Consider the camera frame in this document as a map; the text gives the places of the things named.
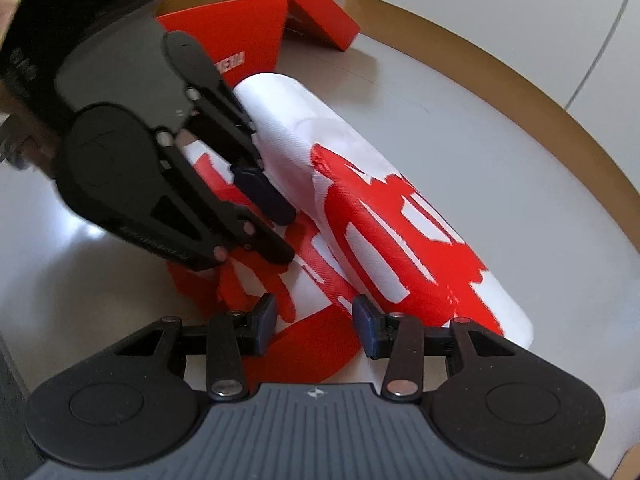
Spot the red cardboard box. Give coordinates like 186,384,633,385
156,0,360,87

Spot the white red shopping bag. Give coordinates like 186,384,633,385
168,73,534,386

